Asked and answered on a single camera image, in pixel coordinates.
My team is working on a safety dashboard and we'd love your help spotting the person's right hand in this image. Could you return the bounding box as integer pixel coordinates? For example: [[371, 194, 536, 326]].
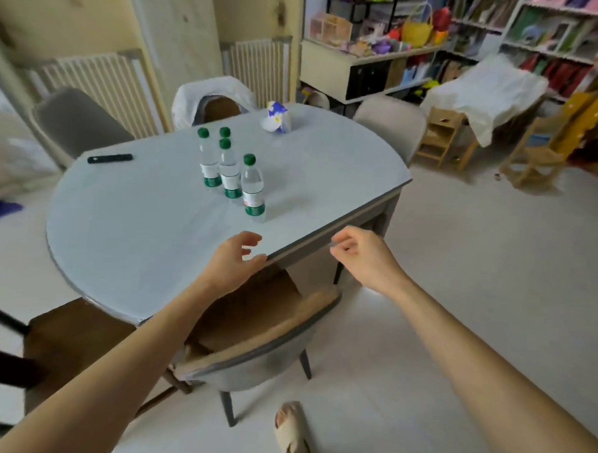
[[328, 225, 409, 295]]

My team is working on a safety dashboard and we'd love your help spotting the person's left hand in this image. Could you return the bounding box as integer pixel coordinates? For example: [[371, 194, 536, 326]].
[[203, 229, 270, 303]]

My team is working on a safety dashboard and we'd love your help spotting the person's right forearm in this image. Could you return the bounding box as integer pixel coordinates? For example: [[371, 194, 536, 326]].
[[381, 275, 598, 453]]

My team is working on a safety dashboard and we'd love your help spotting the person's left forearm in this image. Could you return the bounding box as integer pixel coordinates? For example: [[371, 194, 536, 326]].
[[0, 269, 218, 453]]

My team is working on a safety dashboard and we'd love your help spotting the grey chair with tan seat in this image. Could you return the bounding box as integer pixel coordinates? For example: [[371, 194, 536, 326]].
[[164, 262, 345, 433]]

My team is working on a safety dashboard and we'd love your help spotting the grey oval dining table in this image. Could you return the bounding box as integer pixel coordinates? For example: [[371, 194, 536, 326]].
[[42, 92, 417, 338]]

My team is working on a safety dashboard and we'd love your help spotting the beige upholstered chair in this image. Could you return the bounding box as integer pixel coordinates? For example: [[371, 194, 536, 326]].
[[351, 94, 429, 167]]

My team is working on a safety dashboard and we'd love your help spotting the blue and white bag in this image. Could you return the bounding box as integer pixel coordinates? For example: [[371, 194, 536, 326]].
[[260, 100, 294, 135]]

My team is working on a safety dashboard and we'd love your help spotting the wooden step stool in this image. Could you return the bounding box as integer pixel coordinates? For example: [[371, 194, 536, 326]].
[[413, 105, 469, 172]]

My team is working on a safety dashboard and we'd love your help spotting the brown chair with curved back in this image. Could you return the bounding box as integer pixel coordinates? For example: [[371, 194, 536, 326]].
[[197, 94, 244, 126]]

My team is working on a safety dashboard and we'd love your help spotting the beige slipper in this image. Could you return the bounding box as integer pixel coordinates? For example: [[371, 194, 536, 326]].
[[272, 400, 318, 453]]

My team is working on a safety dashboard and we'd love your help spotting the black remote control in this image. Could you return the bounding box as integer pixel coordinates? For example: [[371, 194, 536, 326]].
[[87, 151, 134, 167]]

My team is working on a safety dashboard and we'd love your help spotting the white low shelf unit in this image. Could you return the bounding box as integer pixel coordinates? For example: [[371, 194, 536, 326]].
[[298, 35, 452, 110]]

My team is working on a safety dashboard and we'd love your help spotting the small white radiator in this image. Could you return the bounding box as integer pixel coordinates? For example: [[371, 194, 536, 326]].
[[217, 33, 294, 109]]

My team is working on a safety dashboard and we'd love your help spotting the brown wooden chair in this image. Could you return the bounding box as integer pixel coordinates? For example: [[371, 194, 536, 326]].
[[0, 293, 197, 448]]

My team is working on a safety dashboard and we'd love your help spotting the small wooden chair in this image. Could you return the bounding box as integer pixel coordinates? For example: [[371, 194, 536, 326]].
[[498, 113, 573, 193]]

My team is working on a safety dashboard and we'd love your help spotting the white cloth cover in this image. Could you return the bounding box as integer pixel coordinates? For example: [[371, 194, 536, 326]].
[[418, 51, 551, 150]]

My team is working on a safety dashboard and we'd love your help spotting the wooden toy house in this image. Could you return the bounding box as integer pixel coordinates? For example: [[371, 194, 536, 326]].
[[309, 12, 354, 44]]

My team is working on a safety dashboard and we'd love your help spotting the grey upholstered chair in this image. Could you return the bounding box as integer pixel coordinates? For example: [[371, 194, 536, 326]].
[[30, 85, 138, 173]]

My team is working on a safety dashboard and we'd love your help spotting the yellow basket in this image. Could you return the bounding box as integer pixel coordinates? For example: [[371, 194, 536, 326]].
[[400, 2, 435, 49]]

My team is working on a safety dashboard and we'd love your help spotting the large white radiator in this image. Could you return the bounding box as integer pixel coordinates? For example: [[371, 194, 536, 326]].
[[22, 44, 165, 142]]

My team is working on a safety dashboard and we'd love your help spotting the black metal rack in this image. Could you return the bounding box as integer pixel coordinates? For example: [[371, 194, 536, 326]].
[[326, 0, 405, 42]]

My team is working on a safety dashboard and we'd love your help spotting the red bag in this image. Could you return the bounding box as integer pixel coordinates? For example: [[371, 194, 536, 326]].
[[431, 6, 453, 33]]

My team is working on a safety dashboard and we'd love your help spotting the yellow plastic toy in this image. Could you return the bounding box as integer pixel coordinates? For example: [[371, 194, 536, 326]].
[[553, 89, 598, 159]]

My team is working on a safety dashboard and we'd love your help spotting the white bookshelf with books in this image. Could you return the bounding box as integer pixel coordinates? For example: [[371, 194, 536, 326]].
[[497, 0, 598, 105]]

